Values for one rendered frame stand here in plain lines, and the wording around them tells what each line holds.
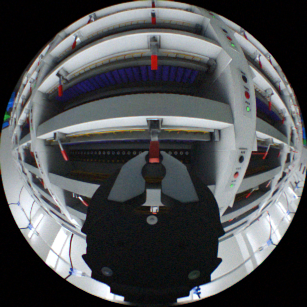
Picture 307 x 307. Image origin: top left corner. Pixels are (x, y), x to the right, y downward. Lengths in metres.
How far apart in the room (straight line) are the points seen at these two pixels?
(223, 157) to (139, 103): 0.21
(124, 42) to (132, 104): 0.17
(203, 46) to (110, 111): 0.26
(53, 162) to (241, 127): 0.65
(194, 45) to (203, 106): 0.16
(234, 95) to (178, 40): 0.17
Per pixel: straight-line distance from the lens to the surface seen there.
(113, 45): 0.28
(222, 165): 0.25
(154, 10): 0.42
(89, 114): 0.21
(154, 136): 0.15
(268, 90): 0.49
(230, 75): 0.25
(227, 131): 0.23
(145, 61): 0.27
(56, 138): 0.30
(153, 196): 0.24
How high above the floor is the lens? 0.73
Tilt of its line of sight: 21 degrees up
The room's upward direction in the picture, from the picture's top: 180 degrees clockwise
